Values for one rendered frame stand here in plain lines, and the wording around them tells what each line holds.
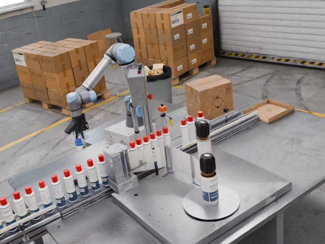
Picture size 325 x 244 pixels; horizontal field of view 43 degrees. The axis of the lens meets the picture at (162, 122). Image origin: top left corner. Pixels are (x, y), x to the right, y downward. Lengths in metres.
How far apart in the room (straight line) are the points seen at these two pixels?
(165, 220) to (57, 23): 6.75
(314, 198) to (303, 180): 0.92
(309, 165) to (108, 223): 1.26
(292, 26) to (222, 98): 3.81
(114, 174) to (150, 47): 4.52
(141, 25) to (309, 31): 2.58
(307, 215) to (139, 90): 1.59
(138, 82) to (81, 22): 6.45
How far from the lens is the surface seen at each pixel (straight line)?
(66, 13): 8.68
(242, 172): 2.53
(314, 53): 6.89
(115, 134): 3.05
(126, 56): 2.78
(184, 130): 2.77
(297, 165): 2.69
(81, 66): 6.15
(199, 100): 3.16
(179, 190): 2.41
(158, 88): 5.31
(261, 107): 3.49
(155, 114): 3.53
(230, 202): 2.27
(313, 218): 3.28
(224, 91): 3.25
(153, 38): 6.62
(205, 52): 7.13
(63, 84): 6.00
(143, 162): 2.48
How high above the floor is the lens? 2.23
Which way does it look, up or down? 25 degrees down
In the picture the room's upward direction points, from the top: 8 degrees counter-clockwise
